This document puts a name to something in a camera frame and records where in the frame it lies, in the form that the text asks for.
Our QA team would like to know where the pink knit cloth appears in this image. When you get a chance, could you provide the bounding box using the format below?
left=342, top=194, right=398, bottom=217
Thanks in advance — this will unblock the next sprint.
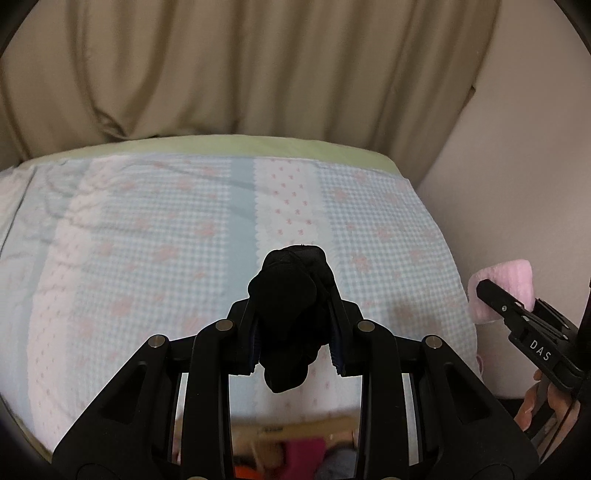
left=467, top=259, right=535, bottom=325

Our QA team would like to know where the magenta pouch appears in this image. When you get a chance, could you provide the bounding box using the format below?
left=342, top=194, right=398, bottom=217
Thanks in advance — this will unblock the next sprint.
left=283, top=438, right=325, bottom=480

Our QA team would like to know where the black scrunchie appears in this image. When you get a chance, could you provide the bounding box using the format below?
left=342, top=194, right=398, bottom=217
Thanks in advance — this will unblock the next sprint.
left=247, top=245, right=339, bottom=394

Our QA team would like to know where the grey fluffy sock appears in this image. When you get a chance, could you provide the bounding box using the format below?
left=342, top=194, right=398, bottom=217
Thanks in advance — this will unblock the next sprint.
left=315, top=448, right=356, bottom=480

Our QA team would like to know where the orange pompom toy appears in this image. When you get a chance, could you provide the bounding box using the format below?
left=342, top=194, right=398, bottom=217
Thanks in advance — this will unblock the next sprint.
left=235, top=465, right=264, bottom=480

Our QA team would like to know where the person's right hand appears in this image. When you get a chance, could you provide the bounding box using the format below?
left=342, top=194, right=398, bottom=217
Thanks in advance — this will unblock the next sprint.
left=513, top=368, right=581, bottom=432

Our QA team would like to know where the cardboard box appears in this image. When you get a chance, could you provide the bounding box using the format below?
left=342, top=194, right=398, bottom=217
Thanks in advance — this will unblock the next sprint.
left=231, top=415, right=359, bottom=479

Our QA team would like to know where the blue checkered floral bedspread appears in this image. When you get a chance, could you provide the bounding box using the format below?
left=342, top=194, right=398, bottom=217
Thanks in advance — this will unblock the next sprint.
left=1, top=154, right=477, bottom=449

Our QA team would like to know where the beige curtain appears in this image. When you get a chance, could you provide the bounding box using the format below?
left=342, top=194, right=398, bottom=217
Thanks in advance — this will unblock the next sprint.
left=1, top=1, right=500, bottom=183

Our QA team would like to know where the green mattress sheet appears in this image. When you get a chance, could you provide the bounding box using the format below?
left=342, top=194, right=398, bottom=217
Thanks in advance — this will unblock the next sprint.
left=19, top=135, right=400, bottom=174

